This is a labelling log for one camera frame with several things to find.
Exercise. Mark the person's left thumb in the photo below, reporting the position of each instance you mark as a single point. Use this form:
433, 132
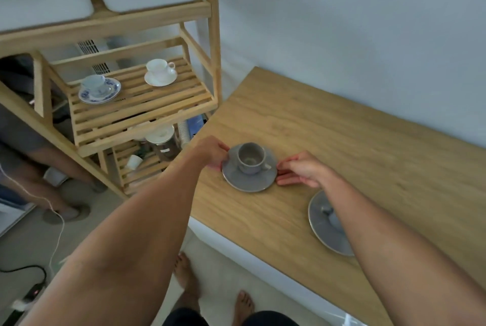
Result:
223, 148

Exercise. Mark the person's right foot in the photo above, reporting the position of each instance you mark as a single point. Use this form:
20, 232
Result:
243, 306

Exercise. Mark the blue patterned cup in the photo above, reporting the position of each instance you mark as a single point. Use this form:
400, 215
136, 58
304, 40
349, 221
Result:
94, 84

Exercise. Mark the person's right hand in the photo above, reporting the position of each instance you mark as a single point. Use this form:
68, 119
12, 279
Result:
306, 170

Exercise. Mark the person's foot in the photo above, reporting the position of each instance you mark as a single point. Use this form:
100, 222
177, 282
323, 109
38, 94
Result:
186, 280
243, 306

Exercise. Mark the grey cup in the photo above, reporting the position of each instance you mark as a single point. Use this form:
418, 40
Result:
334, 219
250, 160

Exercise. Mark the person's left forearm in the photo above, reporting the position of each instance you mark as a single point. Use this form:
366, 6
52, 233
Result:
125, 246

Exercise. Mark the white table frame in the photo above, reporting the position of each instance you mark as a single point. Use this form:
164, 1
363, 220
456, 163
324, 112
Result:
265, 272

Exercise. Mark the black power strip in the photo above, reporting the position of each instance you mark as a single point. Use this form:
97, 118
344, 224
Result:
28, 297

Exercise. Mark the person's left hand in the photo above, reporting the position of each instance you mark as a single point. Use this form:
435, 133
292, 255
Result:
208, 151

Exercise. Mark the white saucer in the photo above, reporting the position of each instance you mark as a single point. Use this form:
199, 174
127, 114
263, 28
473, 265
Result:
161, 80

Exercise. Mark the person's right forearm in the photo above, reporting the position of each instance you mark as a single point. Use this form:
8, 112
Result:
395, 257

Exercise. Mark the glass jar with white lid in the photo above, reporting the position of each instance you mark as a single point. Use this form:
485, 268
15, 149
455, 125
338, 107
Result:
164, 144

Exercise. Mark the blue packet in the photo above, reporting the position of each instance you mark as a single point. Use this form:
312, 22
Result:
195, 125

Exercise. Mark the stack of white cups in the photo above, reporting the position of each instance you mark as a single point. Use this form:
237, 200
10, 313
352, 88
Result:
184, 132

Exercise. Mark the grey saucer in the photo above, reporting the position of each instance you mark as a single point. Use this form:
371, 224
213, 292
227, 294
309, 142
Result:
322, 229
246, 182

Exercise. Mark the person's right thumb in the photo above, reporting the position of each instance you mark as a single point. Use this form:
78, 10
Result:
289, 160

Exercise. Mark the wooden slatted shelf rack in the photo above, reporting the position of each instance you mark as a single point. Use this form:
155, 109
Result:
140, 105

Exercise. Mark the person's dark shorts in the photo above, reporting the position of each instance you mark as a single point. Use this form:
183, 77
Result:
227, 318

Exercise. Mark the white grilled appliance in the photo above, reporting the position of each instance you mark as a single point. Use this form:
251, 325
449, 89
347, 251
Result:
93, 56

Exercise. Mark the person's left foot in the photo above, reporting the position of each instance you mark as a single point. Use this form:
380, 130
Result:
186, 280

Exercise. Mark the blue patterned saucer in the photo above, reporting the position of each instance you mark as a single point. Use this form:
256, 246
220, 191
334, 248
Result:
108, 96

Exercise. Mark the small white cup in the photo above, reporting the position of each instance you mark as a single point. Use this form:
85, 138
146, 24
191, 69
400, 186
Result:
133, 162

